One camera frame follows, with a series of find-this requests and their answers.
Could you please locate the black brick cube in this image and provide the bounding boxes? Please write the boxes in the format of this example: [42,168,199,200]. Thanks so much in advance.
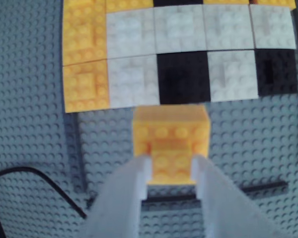
[254,48,298,97]
[156,51,212,105]

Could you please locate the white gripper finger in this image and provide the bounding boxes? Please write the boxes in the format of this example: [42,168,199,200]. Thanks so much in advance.
[85,155,152,238]
[191,155,289,238]

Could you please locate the black cable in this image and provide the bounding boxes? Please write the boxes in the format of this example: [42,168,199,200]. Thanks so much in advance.
[0,166,87,219]

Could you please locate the grey studded baseplate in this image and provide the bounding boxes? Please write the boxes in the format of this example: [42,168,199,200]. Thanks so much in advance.
[0,0,298,238]

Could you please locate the orange brick cube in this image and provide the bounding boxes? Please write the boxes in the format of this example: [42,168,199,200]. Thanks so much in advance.
[132,104,212,186]
[62,7,108,67]
[257,0,296,9]
[105,0,154,12]
[63,0,107,10]
[62,59,111,114]
[203,0,250,6]

